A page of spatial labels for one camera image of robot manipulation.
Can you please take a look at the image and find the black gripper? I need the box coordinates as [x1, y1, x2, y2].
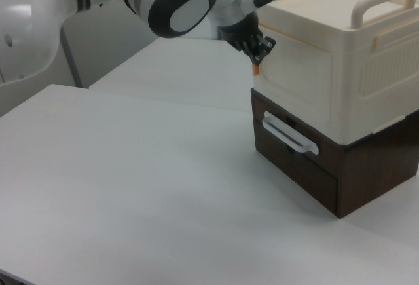
[217, 12, 278, 67]

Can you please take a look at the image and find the cream cabinet door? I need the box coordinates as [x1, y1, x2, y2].
[253, 22, 345, 135]

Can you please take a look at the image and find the cream plastic cabinet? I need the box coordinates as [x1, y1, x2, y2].
[252, 0, 419, 145]

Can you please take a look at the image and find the dark brown wooden drawer box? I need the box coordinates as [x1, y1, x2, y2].
[249, 88, 419, 219]

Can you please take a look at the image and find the white drawer handle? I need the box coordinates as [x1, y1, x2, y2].
[261, 111, 320, 155]

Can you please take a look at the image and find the cream cabinet carry handle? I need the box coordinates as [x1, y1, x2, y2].
[351, 0, 415, 32]

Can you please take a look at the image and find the grey partition frame post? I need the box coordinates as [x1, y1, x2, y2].
[60, 24, 83, 88]

